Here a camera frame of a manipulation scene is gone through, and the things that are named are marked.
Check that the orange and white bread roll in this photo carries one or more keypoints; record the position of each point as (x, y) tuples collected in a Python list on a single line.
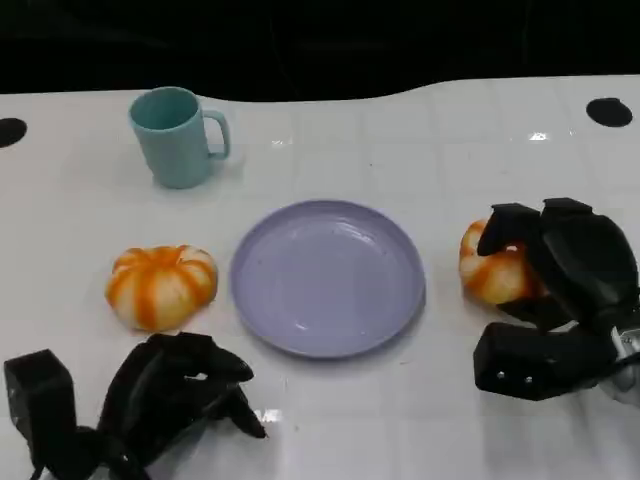
[(492, 277), (160, 287)]

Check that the pale green mug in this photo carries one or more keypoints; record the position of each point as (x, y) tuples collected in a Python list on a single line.
[(172, 145)]

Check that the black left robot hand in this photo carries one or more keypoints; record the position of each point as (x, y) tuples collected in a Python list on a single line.
[(165, 395)]

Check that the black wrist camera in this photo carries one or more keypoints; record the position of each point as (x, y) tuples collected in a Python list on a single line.
[(530, 362), (37, 395)]

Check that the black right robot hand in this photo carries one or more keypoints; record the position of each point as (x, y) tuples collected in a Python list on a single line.
[(580, 265)]

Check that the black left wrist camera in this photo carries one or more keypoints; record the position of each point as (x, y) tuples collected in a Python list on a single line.
[(37, 395)]

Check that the lilac plate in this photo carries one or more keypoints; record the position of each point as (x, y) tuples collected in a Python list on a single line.
[(327, 280)]

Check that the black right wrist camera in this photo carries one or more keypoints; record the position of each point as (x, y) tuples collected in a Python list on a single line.
[(530, 362)]

